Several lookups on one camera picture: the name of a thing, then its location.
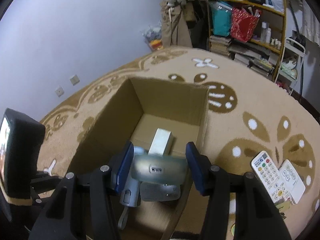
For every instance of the brown cardboard box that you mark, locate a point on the brown cardboard box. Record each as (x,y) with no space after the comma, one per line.
(134,113)

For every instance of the white metal cart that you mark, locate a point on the white metal cart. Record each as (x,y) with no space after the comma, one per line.
(290,66)

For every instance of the white wall socket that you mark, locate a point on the white wall socket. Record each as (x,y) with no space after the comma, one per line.
(59,91)
(74,80)

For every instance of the silver translucent power bank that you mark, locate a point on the silver translucent power bank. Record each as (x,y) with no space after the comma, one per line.
(160,169)

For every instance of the wooden bookshelf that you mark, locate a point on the wooden bookshelf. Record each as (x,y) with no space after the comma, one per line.
(259,24)

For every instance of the teal storage bag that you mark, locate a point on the teal storage bag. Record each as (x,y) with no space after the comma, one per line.
(221,18)

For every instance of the upper white wall socket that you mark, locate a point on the upper white wall socket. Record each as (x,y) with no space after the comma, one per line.
(74,80)

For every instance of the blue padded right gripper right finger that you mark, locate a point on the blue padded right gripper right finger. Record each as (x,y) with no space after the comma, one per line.
(256,215)

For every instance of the stacked books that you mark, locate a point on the stacked books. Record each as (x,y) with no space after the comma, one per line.
(219,45)

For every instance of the large white remote control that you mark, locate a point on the large white remote control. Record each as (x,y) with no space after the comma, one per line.
(268,174)

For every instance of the red gift bag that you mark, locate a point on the red gift bag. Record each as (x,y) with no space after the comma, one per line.
(243,25)

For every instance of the green oval Pochacco fan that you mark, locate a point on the green oval Pochacco fan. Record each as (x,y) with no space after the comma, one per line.
(233,230)

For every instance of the light blue handheld device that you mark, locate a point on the light blue handheld device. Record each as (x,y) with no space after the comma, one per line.
(129,198)

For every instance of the small white remote control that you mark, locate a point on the small white remote control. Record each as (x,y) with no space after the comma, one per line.
(292,180)

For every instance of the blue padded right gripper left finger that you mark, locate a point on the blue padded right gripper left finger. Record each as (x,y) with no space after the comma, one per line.
(63,216)

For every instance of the lower white wall socket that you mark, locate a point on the lower white wall socket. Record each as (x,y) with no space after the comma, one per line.
(59,91)

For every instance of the beige floral carpet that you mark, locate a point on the beige floral carpet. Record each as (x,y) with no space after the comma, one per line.
(247,114)

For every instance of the large white power adapter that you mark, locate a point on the large white power adapter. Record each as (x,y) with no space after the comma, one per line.
(161,143)

